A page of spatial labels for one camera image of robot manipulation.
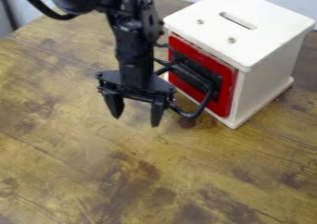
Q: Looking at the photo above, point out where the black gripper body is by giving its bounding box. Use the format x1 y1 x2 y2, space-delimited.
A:
96 20 175 107

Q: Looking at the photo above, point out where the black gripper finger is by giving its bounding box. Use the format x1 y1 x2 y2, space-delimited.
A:
102 93 125 118
151 100 164 127

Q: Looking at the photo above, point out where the black metal drawer handle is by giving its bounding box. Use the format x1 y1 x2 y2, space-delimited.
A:
155 50 223 118

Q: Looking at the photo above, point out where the red wooden drawer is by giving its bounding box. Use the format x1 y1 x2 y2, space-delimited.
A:
168 33 237 118

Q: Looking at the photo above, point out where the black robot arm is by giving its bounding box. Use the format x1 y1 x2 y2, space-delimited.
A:
26 0 175 127

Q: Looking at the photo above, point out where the white wooden box cabinet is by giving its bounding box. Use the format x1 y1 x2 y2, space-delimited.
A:
163 0 315 129

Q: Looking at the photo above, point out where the dark pole at left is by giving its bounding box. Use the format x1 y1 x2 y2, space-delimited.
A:
1 0 18 31

